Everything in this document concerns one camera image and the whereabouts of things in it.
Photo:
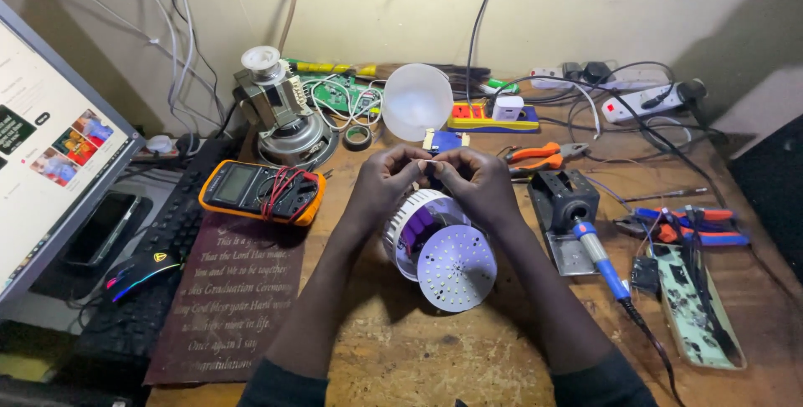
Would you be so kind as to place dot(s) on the maroon engraved plaque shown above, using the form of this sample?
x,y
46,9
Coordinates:
x,y
229,306

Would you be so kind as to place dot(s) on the roll of dark tape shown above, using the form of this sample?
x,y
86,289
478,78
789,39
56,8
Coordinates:
x,y
357,138

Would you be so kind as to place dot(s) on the small black component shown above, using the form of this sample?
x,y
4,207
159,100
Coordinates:
x,y
645,275

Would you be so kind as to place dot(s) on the light green patterned phone case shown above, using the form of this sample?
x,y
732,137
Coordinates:
x,y
693,310

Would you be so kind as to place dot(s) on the thin metal screwdriver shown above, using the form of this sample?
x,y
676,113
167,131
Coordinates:
x,y
668,194

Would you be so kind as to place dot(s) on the black soldering iron stand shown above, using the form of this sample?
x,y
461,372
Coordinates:
x,y
561,212

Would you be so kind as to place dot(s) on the person's left hand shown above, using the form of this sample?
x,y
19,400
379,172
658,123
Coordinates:
x,y
380,184

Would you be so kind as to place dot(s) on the yellow and blue power strip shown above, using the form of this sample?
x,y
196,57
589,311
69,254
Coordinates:
x,y
477,118

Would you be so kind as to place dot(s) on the person's right hand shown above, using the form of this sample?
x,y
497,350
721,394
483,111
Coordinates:
x,y
482,186

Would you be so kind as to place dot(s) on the grey electric motor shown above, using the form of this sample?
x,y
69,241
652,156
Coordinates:
x,y
282,109

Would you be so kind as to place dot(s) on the blue soldering iron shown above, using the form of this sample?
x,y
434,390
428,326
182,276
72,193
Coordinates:
x,y
602,262

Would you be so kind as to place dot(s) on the small white part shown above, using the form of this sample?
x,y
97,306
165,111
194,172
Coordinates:
x,y
428,165

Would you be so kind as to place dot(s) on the round white LED board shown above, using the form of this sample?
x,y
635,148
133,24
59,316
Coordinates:
x,y
456,268

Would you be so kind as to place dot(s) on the grey computer monitor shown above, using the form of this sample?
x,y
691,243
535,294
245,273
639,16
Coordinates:
x,y
44,150

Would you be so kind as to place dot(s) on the black keyboard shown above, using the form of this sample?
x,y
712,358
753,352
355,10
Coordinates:
x,y
147,250

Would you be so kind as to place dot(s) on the small blue circuit board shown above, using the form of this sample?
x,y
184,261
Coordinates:
x,y
446,141

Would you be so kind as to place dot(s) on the white bulb housing with batteries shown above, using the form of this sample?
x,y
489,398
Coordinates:
x,y
419,228

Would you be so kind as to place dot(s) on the black smartphone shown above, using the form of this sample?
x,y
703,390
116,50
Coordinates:
x,y
103,228

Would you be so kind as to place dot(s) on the translucent white bulb dome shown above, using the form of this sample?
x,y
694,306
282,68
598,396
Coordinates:
x,y
416,101

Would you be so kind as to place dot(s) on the orange digital multimeter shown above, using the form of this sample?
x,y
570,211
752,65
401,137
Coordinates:
x,y
260,191

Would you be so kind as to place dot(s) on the white power strip with adapters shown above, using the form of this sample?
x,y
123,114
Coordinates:
x,y
589,74

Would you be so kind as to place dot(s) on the white charger plug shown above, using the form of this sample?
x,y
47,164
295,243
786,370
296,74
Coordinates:
x,y
507,108

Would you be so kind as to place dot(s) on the black mouse with coloured lights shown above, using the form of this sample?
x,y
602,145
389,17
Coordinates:
x,y
141,272

